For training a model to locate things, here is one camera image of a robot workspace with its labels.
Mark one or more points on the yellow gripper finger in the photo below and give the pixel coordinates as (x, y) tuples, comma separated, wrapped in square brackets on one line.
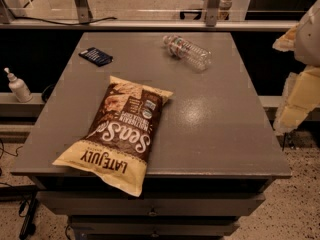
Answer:
[(300, 96), (287, 41)]

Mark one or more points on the grey drawer cabinet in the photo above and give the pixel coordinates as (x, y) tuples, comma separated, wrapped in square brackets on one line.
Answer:
[(167, 209)]

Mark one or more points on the white pump dispenser bottle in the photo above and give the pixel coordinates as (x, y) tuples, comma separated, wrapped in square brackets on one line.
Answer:
[(18, 87)]

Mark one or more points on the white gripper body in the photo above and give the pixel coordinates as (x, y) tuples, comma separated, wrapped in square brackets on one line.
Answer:
[(308, 42)]

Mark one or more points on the clear plastic water bottle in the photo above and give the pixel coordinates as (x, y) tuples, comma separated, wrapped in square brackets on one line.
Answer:
[(196, 56)]

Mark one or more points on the brown Late July chip bag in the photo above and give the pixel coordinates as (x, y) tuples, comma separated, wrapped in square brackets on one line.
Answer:
[(120, 138)]

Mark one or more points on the black power strip on floor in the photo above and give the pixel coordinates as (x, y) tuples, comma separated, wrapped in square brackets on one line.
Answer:
[(28, 228)]

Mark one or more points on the small dark blue packet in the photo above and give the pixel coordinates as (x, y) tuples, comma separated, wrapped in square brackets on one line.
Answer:
[(96, 56)]

